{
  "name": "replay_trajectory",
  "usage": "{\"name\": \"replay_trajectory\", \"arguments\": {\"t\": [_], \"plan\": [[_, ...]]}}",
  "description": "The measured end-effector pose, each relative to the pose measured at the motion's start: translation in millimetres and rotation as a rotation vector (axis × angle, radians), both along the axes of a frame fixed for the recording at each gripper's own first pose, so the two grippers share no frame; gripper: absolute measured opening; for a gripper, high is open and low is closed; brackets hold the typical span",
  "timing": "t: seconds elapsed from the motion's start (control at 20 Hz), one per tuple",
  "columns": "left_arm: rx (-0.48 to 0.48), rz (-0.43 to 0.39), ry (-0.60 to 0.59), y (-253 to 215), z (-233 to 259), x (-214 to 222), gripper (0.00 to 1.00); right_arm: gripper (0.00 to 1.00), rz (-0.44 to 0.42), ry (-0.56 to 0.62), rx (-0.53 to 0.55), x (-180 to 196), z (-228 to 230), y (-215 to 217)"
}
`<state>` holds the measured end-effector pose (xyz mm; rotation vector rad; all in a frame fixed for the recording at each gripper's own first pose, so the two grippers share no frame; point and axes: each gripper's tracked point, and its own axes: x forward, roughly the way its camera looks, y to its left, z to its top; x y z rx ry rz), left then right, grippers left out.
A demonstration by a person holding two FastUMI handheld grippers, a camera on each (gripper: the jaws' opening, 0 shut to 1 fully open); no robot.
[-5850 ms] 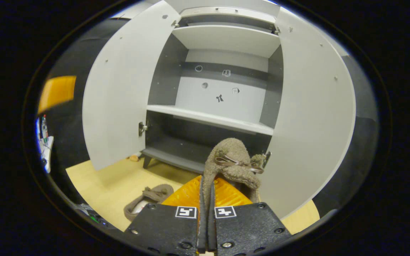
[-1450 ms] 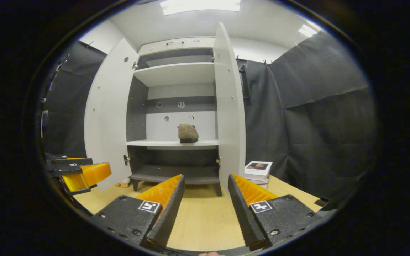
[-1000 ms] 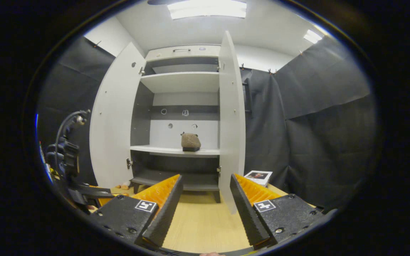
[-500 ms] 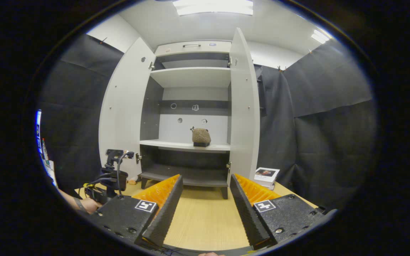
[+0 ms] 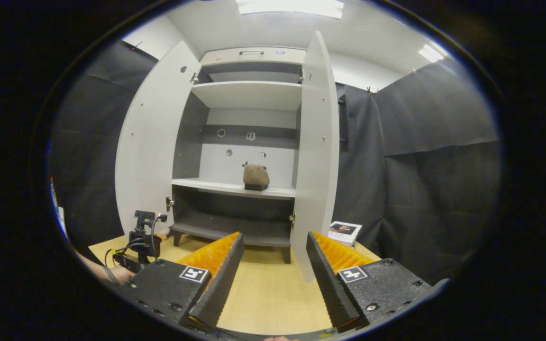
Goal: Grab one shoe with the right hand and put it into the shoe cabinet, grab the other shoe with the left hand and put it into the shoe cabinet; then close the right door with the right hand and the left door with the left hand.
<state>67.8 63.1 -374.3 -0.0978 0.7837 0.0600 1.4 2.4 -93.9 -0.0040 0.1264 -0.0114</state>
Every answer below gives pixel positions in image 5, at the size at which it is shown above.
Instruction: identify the white shoe cabinet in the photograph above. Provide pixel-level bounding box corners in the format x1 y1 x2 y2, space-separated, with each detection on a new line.
171 46 308 264

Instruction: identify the large ceiling light panel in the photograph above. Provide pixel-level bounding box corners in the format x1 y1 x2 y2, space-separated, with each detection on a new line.
235 0 345 19

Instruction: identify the small ceiling light panel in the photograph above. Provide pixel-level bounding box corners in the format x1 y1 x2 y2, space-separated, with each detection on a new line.
418 44 444 63

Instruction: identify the white shoe cabinet door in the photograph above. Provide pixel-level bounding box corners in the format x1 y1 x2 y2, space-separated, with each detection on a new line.
290 31 341 284
115 40 202 237

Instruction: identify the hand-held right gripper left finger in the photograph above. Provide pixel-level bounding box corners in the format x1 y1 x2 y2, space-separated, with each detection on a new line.
121 231 245 332

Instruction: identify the white cabinet drawer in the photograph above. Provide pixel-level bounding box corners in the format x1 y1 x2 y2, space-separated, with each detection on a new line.
200 46 307 66

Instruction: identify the white photo-cover book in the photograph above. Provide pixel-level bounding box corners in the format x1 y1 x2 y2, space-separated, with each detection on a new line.
328 221 363 248

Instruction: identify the brown fuzzy shoe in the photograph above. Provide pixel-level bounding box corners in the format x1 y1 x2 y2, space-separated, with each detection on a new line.
242 163 271 191

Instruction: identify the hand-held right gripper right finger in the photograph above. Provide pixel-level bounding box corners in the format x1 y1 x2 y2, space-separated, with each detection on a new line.
306 231 432 333

